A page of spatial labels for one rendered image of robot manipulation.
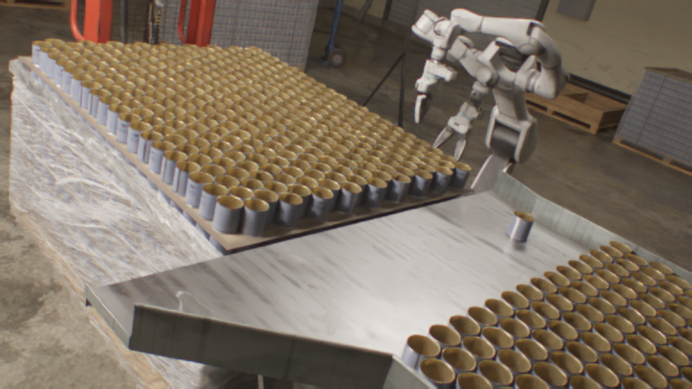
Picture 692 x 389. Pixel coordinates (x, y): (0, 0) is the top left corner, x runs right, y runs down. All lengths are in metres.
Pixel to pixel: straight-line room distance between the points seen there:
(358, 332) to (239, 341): 0.31
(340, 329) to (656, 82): 7.65
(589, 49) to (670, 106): 2.58
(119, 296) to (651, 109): 7.92
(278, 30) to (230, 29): 0.66
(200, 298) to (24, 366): 1.56
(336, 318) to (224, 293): 0.25
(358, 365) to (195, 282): 0.44
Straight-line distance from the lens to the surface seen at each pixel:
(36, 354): 2.92
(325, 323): 1.39
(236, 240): 1.64
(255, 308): 1.39
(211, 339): 1.21
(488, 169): 3.09
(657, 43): 10.54
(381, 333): 1.41
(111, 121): 2.11
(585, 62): 10.92
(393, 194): 2.06
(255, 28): 7.22
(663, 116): 8.73
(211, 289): 1.43
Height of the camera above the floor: 1.88
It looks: 23 degrees down
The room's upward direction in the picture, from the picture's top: 14 degrees clockwise
